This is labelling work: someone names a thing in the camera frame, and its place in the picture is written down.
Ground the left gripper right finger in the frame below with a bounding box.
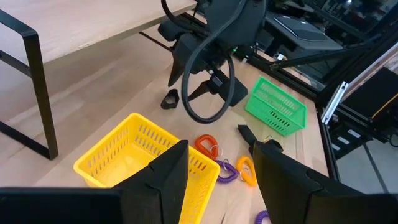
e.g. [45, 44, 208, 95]
[252, 141, 363, 224]

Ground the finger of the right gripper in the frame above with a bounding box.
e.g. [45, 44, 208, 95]
[187, 68, 249, 108]
[157, 19, 188, 88]

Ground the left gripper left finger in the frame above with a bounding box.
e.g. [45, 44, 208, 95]
[113, 139, 190, 224]

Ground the purple coil wrist keychain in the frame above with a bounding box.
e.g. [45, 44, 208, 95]
[214, 159, 240, 185]
[254, 210, 271, 224]

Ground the yellow plastic basket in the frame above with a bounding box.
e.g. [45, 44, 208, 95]
[73, 112, 221, 224]

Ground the orange coil wrist keychain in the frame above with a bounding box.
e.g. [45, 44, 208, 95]
[236, 156, 259, 187]

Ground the red coil wrist keychain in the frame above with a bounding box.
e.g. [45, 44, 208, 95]
[194, 134, 220, 161]

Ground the green plastic basket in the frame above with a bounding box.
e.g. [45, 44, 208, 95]
[244, 76, 308, 137]

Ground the dark grey cabinet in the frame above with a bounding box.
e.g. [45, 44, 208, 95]
[273, 15, 343, 51]

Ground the black case yellow stripe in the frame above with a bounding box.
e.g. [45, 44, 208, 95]
[340, 67, 398, 123]

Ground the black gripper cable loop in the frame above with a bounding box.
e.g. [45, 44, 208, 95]
[160, 0, 236, 124]

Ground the black aluminium table frame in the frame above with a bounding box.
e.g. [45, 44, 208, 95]
[233, 12, 398, 184]

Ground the white aluminium bracket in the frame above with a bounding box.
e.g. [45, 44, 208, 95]
[320, 81, 349, 126]

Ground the wooden shelf riser black frame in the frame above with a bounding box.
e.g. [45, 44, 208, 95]
[0, 0, 200, 161]

